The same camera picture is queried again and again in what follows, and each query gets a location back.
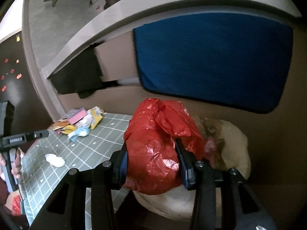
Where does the pink plastic wrapper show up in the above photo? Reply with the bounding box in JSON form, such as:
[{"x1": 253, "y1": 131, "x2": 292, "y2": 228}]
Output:
[{"x1": 205, "y1": 136, "x2": 226, "y2": 170}]

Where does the red plastic bag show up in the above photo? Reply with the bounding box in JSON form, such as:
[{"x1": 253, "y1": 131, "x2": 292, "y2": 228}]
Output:
[{"x1": 123, "y1": 98, "x2": 207, "y2": 195}]

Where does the dark red sleeve forearm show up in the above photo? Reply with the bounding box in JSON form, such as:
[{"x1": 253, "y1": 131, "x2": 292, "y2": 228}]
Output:
[{"x1": 0, "y1": 179, "x2": 23, "y2": 225}]

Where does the person's left hand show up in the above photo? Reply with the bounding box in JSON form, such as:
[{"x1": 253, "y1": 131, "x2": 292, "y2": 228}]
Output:
[{"x1": 0, "y1": 149, "x2": 22, "y2": 181}]

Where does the blue white crumpled wrapper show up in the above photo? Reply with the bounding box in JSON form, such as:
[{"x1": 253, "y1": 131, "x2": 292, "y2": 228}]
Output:
[{"x1": 68, "y1": 127, "x2": 90, "y2": 142}]

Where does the white crumpled tissue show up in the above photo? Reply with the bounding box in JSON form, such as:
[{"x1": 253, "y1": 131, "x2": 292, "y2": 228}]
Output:
[{"x1": 45, "y1": 154, "x2": 66, "y2": 168}]

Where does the yellow snack wrapper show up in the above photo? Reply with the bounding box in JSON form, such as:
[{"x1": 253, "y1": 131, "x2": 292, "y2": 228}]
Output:
[{"x1": 87, "y1": 106, "x2": 104, "y2": 130}]

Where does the orange snack bag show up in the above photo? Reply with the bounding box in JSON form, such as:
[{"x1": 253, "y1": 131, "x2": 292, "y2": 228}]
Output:
[{"x1": 52, "y1": 120, "x2": 74, "y2": 135}]

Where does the dark refrigerator door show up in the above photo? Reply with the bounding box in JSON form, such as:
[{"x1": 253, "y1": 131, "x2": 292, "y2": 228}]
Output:
[{"x1": 0, "y1": 32, "x2": 52, "y2": 135}]

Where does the pink purple sponge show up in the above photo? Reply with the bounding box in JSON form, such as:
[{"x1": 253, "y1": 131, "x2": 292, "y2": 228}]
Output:
[{"x1": 64, "y1": 108, "x2": 87, "y2": 125}]

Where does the black cloth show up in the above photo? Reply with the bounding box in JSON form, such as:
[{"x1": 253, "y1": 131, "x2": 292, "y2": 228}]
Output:
[{"x1": 50, "y1": 44, "x2": 119, "y2": 99}]

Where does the blue towel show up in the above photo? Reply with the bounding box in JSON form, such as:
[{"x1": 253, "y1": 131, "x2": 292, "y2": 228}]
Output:
[{"x1": 133, "y1": 13, "x2": 294, "y2": 114}]

